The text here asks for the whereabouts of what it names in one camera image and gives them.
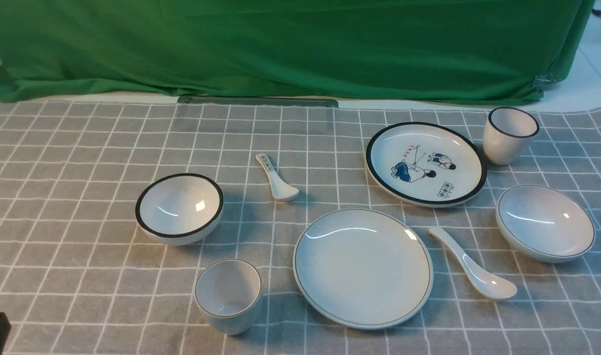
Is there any thin-rimmed white cup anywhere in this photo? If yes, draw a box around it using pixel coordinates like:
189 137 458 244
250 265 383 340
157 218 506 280
195 258 263 335

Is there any large plain white spoon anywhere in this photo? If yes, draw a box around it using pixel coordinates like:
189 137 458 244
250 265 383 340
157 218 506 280
428 226 517 300

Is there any thin-rimmed white bowl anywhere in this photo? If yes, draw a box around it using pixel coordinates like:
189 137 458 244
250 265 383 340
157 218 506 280
495 184 596 263

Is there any grey checked tablecloth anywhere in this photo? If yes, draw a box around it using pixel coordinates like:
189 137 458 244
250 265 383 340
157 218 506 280
0 101 601 355

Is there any black-rimmed white bowl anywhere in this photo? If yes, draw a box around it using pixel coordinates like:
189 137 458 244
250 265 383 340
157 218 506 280
134 173 224 246

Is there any small patterned white spoon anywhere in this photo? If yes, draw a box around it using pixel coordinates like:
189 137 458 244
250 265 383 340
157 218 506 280
255 153 300 202

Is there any plain thin-rimmed white plate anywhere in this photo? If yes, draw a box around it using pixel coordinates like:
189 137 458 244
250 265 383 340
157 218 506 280
293 209 434 330

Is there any grey metal bar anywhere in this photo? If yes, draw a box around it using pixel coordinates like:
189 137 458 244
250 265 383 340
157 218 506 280
177 95 339 108

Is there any illustrated black-rimmed plate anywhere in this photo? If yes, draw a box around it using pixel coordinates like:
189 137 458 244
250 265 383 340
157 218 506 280
365 122 488 208

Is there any black-rimmed white cup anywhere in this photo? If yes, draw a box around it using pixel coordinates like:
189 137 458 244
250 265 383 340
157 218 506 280
483 107 540 165

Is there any green backdrop cloth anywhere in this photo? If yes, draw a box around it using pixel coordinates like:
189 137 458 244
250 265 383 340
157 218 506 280
0 0 594 106

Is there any metal backdrop clip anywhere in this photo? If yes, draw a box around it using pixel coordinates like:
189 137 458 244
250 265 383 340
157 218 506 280
531 73 557 92

